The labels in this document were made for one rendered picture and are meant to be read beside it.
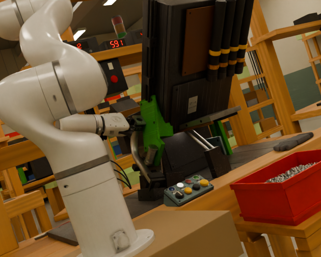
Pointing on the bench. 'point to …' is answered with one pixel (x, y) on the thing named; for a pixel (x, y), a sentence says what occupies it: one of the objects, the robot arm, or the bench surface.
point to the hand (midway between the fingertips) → (136, 124)
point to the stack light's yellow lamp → (119, 28)
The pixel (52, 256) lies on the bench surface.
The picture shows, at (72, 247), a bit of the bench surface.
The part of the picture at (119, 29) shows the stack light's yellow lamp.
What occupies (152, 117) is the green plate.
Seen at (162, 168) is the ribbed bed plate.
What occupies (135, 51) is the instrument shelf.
